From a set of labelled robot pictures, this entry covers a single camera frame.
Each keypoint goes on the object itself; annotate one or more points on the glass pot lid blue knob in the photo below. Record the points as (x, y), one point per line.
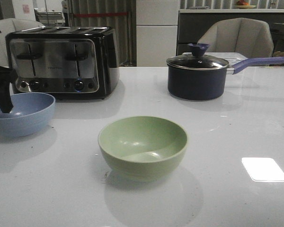
(197, 50)

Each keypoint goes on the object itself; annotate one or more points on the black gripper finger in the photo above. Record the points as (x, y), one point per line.
(6, 104)

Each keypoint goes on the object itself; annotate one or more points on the black and steel toaster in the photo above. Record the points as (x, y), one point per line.
(66, 62)

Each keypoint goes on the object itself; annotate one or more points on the green bowl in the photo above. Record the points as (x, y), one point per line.
(143, 148)

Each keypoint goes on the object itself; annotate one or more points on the beige armchair left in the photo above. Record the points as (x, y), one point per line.
(10, 25)

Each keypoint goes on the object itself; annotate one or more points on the dark blue saucepan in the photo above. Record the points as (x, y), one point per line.
(199, 85)

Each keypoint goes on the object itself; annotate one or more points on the beige armchair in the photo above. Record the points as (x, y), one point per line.
(249, 37)
(10, 25)

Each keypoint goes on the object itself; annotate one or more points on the white refrigerator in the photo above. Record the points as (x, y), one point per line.
(156, 31)

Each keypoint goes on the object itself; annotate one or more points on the beige armchair right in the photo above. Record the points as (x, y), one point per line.
(249, 37)

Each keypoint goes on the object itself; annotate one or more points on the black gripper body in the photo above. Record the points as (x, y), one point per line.
(7, 76)

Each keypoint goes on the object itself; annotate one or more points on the blue bowl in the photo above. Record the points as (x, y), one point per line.
(31, 112)

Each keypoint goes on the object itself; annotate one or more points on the person in background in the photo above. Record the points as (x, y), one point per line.
(64, 4)

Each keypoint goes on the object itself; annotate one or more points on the fruit plate on counter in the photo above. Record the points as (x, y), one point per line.
(242, 4)

